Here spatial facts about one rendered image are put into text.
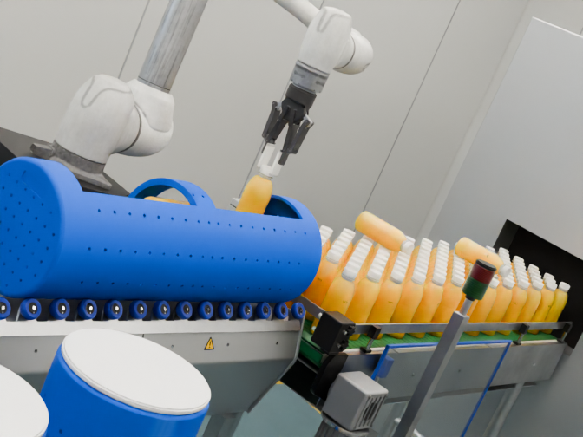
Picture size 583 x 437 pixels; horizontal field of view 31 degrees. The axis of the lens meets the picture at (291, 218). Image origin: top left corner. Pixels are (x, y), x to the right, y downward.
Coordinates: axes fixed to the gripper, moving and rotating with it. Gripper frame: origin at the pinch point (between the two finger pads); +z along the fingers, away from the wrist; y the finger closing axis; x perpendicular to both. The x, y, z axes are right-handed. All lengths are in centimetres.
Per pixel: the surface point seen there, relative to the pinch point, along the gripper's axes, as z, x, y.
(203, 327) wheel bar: 39.3, -20.5, 17.3
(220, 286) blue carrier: 27.2, -23.1, 19.0
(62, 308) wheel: 35, -66, 17
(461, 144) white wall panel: 15, 464, -203
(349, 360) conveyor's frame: 43, 31, 29
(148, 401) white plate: 28, -83, 61
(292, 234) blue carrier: 13.1, -1.3, 16.5
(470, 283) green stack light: 11, 51, 41
